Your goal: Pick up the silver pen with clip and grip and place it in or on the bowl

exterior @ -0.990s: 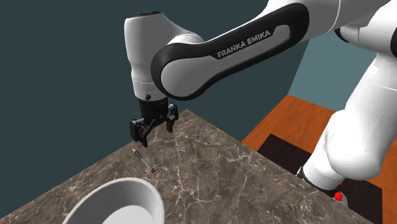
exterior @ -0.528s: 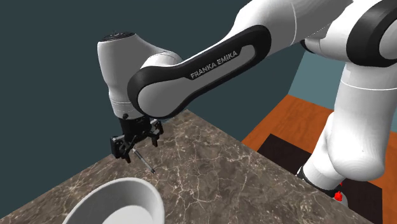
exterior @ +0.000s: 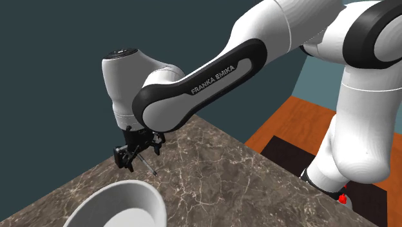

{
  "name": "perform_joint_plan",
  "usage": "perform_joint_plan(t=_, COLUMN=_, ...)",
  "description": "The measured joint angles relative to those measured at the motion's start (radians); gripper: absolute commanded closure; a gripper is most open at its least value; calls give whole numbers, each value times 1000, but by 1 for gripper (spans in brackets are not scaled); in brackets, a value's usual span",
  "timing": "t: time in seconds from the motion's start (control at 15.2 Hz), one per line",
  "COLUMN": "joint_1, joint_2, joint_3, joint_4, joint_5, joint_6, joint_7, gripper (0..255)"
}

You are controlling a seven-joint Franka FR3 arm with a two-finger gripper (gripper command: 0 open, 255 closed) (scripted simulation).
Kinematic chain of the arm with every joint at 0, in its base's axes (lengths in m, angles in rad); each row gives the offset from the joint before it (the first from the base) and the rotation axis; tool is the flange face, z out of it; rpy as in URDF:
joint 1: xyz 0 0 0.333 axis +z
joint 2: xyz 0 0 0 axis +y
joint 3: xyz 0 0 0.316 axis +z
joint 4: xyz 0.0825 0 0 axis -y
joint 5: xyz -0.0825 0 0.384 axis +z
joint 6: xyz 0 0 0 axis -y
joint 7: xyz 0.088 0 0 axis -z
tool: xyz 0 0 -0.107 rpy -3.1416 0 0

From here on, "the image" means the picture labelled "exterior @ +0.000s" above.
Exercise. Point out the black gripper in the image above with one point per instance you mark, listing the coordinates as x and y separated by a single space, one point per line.
136 137

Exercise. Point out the white bowl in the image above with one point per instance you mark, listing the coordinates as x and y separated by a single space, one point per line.
138 195

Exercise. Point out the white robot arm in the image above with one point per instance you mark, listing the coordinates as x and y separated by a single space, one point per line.
361 125

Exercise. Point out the dark robot stand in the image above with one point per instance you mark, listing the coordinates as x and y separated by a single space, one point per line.
287 154

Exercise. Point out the thin grey pen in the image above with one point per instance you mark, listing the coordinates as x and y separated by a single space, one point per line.
147 165

